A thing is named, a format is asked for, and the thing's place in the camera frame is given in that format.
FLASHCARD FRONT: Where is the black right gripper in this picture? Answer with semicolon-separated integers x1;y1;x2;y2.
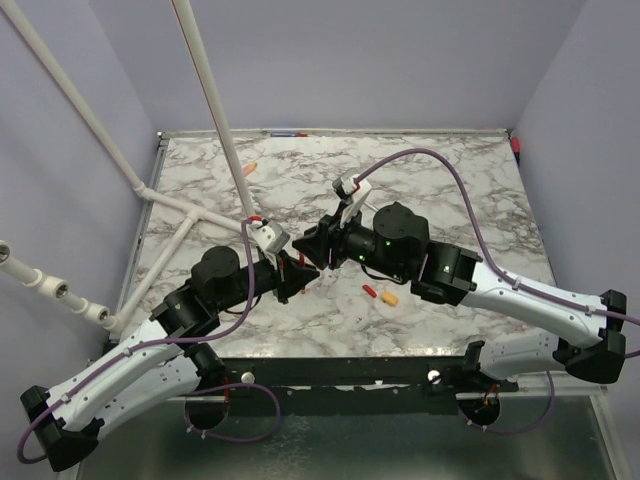
291;201;408;283

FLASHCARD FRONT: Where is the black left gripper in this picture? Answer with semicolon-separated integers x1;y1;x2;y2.
214;249;320;313

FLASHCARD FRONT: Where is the orange red gel pen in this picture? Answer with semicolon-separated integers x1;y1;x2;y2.
299;252;307;295

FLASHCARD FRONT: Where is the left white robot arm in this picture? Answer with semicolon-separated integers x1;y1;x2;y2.
20;246;319;472

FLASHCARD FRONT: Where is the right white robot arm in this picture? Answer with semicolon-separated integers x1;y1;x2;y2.
293;202;626;391

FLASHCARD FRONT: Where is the red pen cap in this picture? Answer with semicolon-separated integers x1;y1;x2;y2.
362;285;377;298

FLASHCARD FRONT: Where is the orange yellow pen cap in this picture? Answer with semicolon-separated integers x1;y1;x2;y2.
381;292;399;306

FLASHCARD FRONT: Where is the pink pencil-shaped marker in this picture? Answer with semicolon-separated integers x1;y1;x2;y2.
243;162;258;176

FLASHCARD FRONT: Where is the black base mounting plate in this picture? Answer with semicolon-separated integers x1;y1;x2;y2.
224;356;518;416

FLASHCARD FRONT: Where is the blue red marker at edge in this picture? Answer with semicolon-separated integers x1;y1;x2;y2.
269;131;309;138

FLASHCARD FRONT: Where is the red black clamp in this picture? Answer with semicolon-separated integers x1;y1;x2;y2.
510;137;521;165

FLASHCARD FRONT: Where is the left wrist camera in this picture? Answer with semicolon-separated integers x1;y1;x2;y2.
249;219;290;268

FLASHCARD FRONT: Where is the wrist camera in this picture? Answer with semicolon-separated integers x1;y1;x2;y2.
332;169;371;226
249;219;290;268

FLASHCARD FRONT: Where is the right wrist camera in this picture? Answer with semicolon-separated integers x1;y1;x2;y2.
332;169;371;226

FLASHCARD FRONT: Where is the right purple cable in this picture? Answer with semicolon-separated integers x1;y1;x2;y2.
353;148;640;434

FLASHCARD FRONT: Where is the purple cable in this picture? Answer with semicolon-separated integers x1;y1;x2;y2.
353;148;640;434
17;215;281;464

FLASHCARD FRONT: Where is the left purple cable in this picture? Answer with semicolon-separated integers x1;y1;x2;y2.
17;215;281;464

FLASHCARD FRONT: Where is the white PVC pipe frame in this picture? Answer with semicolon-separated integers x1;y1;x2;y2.
0;0;266;334

